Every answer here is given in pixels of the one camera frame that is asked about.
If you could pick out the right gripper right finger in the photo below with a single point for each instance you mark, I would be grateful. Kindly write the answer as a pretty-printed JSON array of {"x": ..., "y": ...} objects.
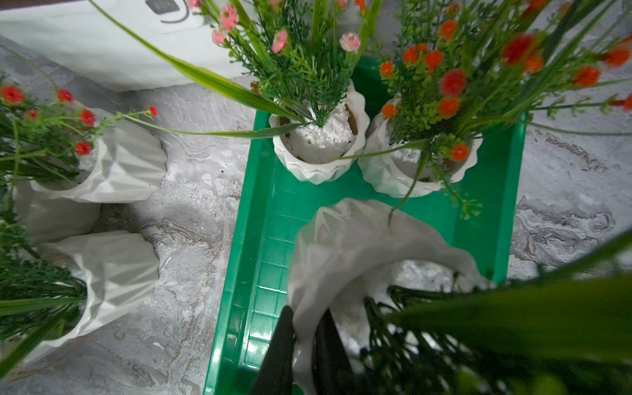
[{"x": 331, "y": 367}]

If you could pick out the pink flower pot front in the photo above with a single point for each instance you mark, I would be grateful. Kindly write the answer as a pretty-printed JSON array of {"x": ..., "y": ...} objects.
[{"x": 302, "y": 61}]

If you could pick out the brown lidded storage box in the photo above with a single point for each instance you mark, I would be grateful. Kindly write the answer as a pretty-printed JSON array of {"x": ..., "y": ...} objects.
[{"x": 82, "y": 36}]

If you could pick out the green plastic tray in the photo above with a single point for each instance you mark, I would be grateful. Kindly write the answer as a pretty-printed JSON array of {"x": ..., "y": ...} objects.
[{"x": 275, "y": 205}]

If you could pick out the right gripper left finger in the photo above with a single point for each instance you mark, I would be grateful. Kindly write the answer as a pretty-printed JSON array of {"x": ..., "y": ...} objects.
[{"x": 275, "y": 374}]

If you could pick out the green grass pot back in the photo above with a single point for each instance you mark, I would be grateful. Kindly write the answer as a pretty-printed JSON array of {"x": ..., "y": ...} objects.
[{"x": 65, "y": 150}]

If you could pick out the green plant pot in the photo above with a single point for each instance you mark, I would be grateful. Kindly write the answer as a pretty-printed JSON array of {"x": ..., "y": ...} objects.
[{"x": 566, "y": 331}]

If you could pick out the red flower pot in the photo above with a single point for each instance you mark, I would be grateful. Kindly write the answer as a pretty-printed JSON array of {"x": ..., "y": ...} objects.
[{"x": 68, "y": 289}]

